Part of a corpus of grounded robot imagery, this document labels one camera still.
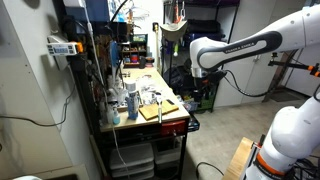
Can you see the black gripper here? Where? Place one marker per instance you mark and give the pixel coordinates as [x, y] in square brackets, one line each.
[213, 77]

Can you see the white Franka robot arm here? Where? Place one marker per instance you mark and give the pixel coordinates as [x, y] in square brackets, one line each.
[233, 50]

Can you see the wooden cutting board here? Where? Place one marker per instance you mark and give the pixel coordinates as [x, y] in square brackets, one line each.
[150, 111]

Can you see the green plastic crate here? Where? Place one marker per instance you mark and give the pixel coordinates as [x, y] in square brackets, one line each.
[206, 101]

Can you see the blue case on shelf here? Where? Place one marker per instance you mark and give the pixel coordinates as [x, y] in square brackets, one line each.
[203, 36]

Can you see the black tool tray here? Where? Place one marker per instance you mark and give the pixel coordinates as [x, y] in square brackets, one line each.
[194, 124]

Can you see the black case on shelf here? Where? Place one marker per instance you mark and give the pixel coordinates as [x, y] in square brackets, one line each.
[203, 26]

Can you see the black metal shelf rack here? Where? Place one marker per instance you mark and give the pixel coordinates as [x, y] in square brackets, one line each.
[233, 20]

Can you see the beige hanging hat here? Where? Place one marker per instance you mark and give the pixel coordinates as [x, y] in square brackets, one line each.
[174, 30]

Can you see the small dark parts organizer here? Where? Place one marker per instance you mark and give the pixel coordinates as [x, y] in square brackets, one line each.
[134, 53]

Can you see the blue spray bottle white cap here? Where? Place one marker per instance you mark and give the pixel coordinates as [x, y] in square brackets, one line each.
[132, 105]

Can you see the light wooden robot table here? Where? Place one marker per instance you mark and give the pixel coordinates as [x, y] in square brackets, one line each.
[238, 160]

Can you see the small clear plastic storage bin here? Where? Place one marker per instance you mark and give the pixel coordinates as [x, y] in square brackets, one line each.
[167, 156]

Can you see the small clear soap bottle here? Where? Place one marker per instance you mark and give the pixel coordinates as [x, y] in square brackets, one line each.
[116, 118]

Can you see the flat clear plastic storage bin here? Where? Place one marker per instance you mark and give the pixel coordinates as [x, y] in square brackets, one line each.
[133, 173]

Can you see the white label maker device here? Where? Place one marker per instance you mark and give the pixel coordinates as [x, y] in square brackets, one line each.
[61, 49]

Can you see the black orange camera tripod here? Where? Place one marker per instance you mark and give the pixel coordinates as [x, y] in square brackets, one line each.
[293, 65]

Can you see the black frame wooden workbench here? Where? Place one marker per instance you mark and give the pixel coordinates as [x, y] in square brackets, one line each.
[133, 124]

